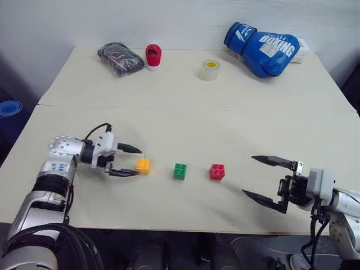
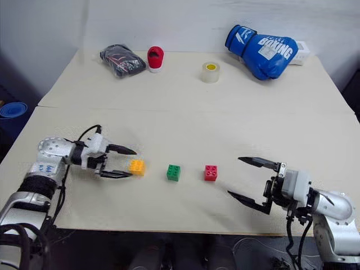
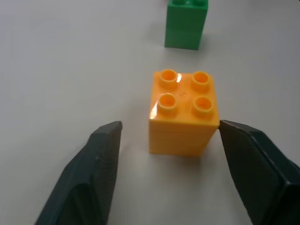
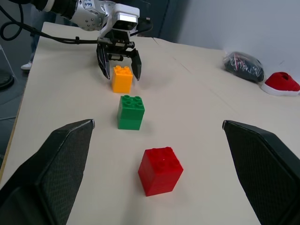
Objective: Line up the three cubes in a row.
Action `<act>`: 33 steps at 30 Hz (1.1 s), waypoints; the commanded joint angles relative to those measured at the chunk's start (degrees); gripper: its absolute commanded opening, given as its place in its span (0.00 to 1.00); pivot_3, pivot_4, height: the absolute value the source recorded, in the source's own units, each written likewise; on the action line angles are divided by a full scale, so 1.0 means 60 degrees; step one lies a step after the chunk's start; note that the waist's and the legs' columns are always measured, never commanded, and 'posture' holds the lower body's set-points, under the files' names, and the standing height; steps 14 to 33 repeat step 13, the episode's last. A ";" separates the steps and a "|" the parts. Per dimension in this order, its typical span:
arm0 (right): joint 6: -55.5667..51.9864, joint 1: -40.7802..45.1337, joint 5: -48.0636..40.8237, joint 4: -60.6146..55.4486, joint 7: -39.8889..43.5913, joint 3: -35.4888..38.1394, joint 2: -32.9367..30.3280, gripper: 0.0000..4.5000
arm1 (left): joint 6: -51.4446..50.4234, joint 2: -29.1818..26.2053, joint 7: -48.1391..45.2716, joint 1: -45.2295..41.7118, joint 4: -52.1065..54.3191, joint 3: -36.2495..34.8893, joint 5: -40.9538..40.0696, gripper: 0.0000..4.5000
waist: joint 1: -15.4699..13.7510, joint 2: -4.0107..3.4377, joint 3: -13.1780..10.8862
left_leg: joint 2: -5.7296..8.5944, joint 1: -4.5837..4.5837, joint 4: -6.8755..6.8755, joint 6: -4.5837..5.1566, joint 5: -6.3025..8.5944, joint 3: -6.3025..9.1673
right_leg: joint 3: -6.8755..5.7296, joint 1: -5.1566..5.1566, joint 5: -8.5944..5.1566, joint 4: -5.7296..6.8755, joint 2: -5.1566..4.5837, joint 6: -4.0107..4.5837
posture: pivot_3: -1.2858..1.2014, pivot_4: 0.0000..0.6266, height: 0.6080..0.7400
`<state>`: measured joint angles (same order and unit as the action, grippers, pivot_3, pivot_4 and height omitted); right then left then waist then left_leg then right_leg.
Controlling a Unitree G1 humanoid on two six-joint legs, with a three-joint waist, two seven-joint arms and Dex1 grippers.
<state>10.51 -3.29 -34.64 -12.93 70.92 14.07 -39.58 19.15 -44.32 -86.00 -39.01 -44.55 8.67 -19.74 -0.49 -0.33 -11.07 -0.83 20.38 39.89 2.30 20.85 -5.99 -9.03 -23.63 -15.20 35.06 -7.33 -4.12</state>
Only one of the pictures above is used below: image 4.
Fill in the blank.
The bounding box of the dark blue wall panel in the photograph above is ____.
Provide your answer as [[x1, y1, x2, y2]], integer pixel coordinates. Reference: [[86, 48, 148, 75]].
[[135, 0, 191, 44]]

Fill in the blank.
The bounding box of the green toy brick cube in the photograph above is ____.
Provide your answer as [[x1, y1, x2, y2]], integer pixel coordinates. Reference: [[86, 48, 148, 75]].
[[117, 94, 146, 131]]

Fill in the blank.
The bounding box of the bystander in blue jeans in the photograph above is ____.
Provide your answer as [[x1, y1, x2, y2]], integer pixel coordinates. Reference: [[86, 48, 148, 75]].
[[20, 9, 58, 71]]

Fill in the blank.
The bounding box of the red slip-on shoe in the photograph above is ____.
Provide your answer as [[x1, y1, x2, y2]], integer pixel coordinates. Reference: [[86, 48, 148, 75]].
[[261, 72, 300, 97]]

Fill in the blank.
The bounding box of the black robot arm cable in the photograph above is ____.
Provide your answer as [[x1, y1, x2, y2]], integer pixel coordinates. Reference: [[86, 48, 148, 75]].
[[0, 0, 99, 45]]

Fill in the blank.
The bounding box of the red toy brick cube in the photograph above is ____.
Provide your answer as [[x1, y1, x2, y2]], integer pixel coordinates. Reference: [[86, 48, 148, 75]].
[[137, 146, 184, 197]]

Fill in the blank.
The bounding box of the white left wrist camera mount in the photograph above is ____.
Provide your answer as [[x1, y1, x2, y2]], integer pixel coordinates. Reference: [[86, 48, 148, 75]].
[[99, 2, 141, 39]]

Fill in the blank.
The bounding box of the clear bag with dark contents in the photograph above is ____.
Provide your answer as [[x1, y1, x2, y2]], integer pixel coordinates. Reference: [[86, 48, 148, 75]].
[[221, 51, 266, 83]]

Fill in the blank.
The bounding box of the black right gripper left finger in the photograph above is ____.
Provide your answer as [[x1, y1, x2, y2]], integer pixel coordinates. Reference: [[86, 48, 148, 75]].
[[0, 119, 95, 225]]

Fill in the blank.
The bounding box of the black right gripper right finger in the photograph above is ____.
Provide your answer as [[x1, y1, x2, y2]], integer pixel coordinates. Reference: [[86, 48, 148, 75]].
[[222, 120, 300, 225]]

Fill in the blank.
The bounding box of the orange toy brick cube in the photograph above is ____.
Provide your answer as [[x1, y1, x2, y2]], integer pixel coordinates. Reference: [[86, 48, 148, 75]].
[[112, 65, 134, 94]]

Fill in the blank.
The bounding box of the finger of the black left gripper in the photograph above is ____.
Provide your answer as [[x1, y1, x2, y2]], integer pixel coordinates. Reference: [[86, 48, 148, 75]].
[[127, 48, 143, 82], [96, 44, 111, 81]]

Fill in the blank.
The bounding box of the black round stand base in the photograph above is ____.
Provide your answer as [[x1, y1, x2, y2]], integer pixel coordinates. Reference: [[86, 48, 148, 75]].
[[0, 67, 15, 90]]

